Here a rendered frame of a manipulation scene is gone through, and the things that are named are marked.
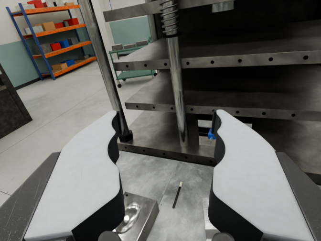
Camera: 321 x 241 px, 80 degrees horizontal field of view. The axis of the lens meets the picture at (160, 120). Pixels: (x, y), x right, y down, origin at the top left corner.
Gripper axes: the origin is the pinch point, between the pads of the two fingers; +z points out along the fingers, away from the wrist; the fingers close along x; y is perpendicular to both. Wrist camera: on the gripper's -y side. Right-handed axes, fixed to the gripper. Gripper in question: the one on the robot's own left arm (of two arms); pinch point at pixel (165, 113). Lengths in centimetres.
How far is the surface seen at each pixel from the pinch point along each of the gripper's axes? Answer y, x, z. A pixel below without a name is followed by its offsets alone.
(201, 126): 52, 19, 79
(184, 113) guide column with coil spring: 43, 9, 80
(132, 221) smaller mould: 63, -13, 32
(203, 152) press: 65, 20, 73
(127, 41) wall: 111, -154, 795
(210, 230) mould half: 54, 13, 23
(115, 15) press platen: -2, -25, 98
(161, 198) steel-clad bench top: 66, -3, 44
